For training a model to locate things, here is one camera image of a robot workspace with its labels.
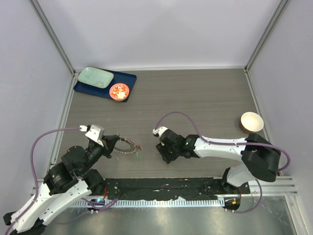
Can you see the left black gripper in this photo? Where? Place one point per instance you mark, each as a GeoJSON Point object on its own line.
{"type": "Point", "coordinates": [109, 142]}

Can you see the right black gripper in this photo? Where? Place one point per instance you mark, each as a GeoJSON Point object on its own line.
{"type": "Point", "coordinates": [162, 148]}

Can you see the large metal keyring with rings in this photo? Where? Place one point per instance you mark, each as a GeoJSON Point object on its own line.
{"type": "Point", "coordinates": [126, 146]}

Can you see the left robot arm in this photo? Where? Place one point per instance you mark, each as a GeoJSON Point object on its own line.
{"type": "Point", "coordinates": [68, 181]}

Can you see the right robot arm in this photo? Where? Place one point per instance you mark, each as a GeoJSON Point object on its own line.
{"type": "Point", "coordinates": [256, 156]}

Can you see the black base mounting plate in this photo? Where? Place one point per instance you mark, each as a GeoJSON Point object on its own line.
{"type": "Point", "coordinates": [165, 189]}

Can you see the red patterned small bowl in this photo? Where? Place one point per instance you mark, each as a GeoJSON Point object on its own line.
{"type": "Point", "coordinates": [119, 92]}

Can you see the dark blue tray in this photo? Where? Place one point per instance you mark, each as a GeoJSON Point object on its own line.
{"type": "Point", "coordinates": [119, 77]}

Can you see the light green rectangular plate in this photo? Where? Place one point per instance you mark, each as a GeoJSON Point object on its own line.
{"type": "Point", "coordinates": [95, 77]}

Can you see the white brown bowl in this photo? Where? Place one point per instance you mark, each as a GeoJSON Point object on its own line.
{"type": "Point", "coordinates": [251, 122]}

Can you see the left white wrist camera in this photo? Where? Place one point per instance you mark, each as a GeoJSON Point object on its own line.
{"type": "Point", "coordinates": [93, 133]}

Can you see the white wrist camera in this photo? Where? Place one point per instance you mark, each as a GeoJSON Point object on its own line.
{"type": "Point", "coordinates": [93, 133]}
{"type": "Point", "coordinates": [159, 131]}

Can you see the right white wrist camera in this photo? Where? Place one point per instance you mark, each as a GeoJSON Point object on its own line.
{"type": "Point", "coordinates": [159, 131]}

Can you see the slotted cable duct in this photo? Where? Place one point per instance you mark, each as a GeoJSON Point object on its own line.
{"type": "Point", "coordinates": [180, 202]}

